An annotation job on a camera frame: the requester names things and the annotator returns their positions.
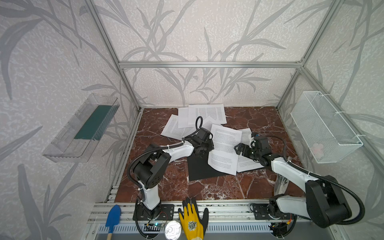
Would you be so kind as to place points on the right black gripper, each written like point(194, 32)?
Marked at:
point(246, 148)

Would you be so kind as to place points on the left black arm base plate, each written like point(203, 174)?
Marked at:
point(162, 212)

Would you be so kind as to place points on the small green circuit board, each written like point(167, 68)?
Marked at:
point(154, 227)

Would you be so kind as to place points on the printed paper back underneath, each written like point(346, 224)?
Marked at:
point(183, 118)

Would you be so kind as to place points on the printed paper sheet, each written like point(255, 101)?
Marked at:
point(246, 164)
point(223, 158)

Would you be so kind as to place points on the blue small shovel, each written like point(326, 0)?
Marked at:
point(113, 219)

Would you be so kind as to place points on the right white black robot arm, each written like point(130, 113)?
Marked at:
point(326, 202)

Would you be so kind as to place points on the yellow black work glove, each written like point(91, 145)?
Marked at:
point(193, 226)

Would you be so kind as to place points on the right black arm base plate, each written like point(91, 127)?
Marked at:
point(261, 212)

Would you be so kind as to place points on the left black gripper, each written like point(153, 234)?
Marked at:
point(202, 147)

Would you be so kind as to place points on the white wire mesh basket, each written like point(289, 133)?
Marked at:
point(325, 131)

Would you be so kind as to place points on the clear plastic tray green base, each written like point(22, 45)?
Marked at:
point(78, 139)

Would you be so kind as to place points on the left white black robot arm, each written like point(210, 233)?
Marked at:
point(148, 169)

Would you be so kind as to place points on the printed paper top back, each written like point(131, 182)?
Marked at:
point(216, 112)

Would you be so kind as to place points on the black folder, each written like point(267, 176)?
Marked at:
point(199, 169)

